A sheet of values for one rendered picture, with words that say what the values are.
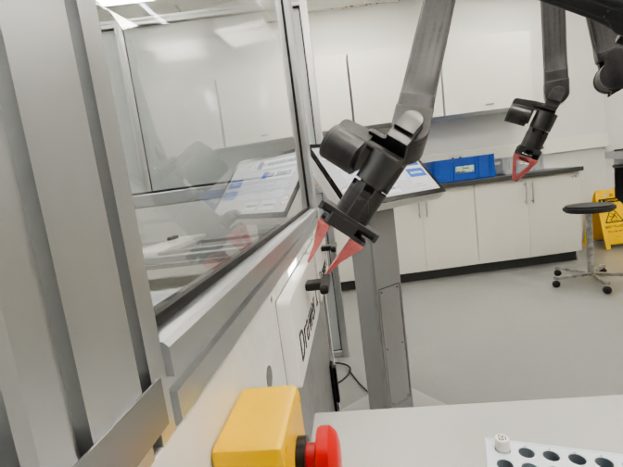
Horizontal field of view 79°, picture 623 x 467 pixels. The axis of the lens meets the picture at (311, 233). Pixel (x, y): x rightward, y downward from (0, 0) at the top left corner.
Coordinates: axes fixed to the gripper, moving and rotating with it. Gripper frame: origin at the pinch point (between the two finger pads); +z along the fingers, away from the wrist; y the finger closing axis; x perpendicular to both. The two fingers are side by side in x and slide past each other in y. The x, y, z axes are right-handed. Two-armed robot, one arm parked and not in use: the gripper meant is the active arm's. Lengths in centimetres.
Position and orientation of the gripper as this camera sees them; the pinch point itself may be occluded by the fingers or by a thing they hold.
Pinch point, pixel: (320, 263)
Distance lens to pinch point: 61.1
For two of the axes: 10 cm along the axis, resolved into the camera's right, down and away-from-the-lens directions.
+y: -8.4, -5.4, 0.3
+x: -1.3, 1.4, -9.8
